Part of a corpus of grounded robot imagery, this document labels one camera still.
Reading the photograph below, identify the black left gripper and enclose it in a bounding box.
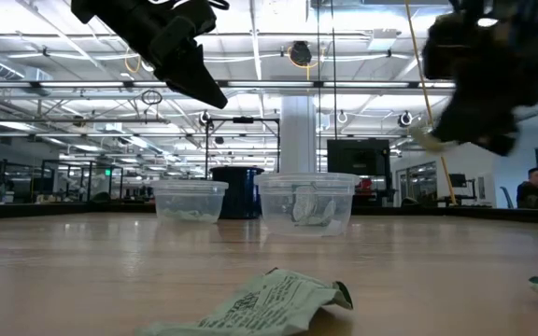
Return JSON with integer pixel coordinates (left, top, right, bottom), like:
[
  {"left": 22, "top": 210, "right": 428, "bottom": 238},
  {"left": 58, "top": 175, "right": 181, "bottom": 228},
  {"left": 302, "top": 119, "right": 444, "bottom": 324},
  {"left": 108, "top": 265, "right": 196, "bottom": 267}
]
[{"left": 70, "top": 0, "right": 230, "bottom": 110}]

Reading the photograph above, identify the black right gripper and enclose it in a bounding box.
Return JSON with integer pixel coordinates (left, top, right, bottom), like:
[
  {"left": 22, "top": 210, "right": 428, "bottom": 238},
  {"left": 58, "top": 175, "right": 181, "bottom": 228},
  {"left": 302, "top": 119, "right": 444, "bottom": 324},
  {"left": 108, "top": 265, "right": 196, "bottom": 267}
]
[{"left": 420, "top": 11, "right": 538, "bottom": 158}]

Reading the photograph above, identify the clear plastic bin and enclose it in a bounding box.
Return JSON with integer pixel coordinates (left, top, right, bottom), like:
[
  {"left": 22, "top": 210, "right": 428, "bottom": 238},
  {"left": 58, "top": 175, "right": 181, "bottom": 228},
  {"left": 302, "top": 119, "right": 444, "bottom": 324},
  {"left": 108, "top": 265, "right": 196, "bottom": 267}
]
[
  {"left": 149, "top": 179, "right": 230, "bottom": 225},
  {"left": 253, "top": 172, "right": 361, "bottom": 237}
]

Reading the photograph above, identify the black cabinet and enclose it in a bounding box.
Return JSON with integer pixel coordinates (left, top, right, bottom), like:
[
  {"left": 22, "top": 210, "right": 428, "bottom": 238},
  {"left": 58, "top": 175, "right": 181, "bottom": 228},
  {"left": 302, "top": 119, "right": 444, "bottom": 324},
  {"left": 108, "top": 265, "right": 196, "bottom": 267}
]
[{"left": 326, "top": 138, "right": 392, "bottom": 204}]

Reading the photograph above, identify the white building column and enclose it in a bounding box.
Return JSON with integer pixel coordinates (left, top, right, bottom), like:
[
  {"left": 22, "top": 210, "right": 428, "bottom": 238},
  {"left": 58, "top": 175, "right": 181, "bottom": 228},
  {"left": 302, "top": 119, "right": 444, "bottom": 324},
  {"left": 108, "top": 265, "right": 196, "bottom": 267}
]
[{"left": 279, "top": 95, "right": 319, "bottom": 175}]

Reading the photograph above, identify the coiled black hanging cable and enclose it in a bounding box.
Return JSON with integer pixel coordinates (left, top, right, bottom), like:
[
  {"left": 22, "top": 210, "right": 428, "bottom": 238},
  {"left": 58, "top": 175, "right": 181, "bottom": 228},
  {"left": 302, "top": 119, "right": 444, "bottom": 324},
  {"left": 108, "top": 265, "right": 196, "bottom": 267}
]
[{"left": 140, "top": 89, "right": 164, "bottom": 106}]

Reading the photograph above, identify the yellow hanging hose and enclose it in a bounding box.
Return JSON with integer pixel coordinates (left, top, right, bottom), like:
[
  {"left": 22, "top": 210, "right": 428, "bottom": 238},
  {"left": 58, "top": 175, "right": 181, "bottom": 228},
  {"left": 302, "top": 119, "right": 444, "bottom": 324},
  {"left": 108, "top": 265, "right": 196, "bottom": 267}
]
[{"left": 403, "top": 0, "right": 459, "bottom": 206}]

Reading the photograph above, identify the black metal frame stand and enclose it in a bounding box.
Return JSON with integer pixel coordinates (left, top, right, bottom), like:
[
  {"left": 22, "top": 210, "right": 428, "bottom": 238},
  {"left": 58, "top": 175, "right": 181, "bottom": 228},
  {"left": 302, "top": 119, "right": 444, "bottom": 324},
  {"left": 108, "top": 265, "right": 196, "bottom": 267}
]
[{"left": 204, "top": 116, "right": 282, "bottom": 175}]

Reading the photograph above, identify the black ceiling cable reel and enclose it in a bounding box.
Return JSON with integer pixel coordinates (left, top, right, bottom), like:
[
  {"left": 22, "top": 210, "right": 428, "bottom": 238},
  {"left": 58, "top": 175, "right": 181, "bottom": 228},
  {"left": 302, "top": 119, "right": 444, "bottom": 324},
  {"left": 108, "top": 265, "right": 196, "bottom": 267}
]
[{"left": 289, "top": 40, "right": 314, "bottom": 67}]

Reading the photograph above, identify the black cage frame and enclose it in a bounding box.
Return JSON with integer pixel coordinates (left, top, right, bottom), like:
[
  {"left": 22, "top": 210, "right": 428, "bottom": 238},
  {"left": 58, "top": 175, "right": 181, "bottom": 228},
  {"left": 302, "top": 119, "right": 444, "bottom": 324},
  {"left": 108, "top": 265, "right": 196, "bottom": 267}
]
[{"left": 39, "top": 159, "right": 125, "bottom": 203}]

